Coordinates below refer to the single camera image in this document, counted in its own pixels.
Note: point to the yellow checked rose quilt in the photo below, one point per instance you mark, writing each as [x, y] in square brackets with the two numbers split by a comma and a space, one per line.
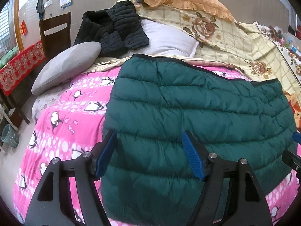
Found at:
[235, 42]

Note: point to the pink penguin print blanket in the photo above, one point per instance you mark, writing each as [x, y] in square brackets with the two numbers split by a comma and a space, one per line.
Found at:
[65, 127]

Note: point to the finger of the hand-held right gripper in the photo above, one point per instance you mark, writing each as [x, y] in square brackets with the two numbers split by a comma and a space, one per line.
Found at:
[297, 138]

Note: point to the white floral bedsheet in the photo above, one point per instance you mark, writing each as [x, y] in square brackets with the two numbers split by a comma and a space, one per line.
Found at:
[291, 58]

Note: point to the orange cartoon blanket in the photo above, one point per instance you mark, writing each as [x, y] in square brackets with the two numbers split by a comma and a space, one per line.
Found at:
[295, 108]

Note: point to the red wall sticker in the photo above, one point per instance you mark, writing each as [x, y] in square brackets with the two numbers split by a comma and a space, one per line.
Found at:
[23, 27]

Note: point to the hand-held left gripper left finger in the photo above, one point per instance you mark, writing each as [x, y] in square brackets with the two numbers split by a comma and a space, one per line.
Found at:
[107, 155]

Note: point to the green woven waste basket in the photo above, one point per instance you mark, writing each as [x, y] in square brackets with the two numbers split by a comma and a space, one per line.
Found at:
[9, 137]

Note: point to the white pillow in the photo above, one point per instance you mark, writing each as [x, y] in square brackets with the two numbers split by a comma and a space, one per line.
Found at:
[162, 40]

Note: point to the dark green down jacket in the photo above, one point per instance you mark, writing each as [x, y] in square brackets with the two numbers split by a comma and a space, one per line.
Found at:
[188, 103]

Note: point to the green plastic crate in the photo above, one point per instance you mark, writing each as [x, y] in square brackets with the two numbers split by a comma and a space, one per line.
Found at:
[8, 57]

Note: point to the black quilted jacket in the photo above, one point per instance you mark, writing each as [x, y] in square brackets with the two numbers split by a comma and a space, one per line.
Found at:
[110, 30]

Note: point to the red lace-edged cloth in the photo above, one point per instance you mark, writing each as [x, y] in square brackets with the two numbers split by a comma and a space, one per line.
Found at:
[21, 66]

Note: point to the dark hanging cloth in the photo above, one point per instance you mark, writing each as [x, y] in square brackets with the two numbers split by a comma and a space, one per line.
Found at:
[40, 4]

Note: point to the dark wooden cabinet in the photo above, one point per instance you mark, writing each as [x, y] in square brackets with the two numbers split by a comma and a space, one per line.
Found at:
[16, 103]

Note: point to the grey cushion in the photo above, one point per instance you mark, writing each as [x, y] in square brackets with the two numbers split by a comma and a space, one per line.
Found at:
[63, 66]

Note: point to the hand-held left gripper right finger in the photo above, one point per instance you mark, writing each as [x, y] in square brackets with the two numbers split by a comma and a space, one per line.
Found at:
[192, 155]

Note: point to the dark wooden chair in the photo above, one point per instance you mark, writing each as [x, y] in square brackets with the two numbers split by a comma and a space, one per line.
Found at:
[56, 23]

